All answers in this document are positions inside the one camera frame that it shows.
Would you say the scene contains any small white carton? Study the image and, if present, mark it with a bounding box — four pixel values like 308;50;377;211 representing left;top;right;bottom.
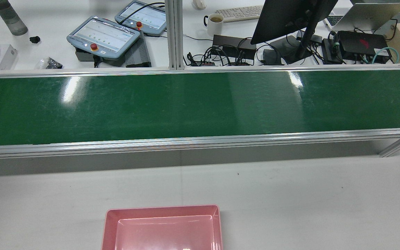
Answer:
0;44;19;70

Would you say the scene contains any upright aluminium profile post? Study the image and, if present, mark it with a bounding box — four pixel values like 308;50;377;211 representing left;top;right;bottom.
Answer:
165;0;184;71

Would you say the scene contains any black power adapter brick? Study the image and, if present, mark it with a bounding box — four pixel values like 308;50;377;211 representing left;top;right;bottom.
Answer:
212;34;257;56

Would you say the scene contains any pink plastic box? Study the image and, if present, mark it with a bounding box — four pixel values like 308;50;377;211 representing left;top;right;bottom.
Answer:
101;205;223;250

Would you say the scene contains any clear bag with black parts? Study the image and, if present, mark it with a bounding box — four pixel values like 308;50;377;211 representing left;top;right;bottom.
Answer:
35;57;63;69

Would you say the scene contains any grey teach pendant with cable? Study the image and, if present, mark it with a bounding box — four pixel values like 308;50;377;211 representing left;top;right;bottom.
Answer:
115;0;167;36

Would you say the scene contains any black computer monitor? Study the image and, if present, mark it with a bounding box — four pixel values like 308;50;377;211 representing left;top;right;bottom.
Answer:
250;0;339;65

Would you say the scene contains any small black adapter box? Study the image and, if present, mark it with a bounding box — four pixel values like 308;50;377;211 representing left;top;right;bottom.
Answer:
262;49;284;66

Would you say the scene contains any black pendant cable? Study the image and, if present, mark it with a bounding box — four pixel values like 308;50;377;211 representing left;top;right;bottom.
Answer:
119;2;166;25

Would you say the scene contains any teal cable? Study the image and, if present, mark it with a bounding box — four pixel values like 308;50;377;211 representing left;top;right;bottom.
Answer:
372;47;400;64

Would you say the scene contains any white mug with dark handle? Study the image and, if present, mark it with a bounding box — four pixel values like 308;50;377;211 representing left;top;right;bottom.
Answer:
204;13;224;37

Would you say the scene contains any grey ribbed metal case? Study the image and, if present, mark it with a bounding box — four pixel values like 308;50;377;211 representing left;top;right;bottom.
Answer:
125;31;152;68

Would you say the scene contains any grey water bottle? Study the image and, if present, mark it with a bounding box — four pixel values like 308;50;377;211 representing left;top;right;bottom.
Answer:
0;0;29;36

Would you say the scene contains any black cable tangle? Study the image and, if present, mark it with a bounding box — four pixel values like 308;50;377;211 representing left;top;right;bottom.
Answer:
185;44;256;66

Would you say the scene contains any large grey teach pendant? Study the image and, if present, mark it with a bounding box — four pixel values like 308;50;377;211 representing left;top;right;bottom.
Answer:
67;16;141;59

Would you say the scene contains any green conveyor with aluminium frame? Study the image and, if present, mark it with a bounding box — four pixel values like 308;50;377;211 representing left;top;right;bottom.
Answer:
0;66;400;160

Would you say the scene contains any white computer keyboard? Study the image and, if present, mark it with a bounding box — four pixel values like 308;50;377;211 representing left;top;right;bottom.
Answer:
215;5;264;23

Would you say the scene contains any black mini computer red logo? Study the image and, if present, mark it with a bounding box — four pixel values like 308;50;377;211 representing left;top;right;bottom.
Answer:
337;31;392;56

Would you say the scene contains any dark grey metal box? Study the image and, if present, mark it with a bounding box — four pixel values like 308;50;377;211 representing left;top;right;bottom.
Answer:
75;48;98;62

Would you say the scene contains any silver laptop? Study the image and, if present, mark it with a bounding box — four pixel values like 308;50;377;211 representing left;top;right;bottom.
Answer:
323;3;400;32

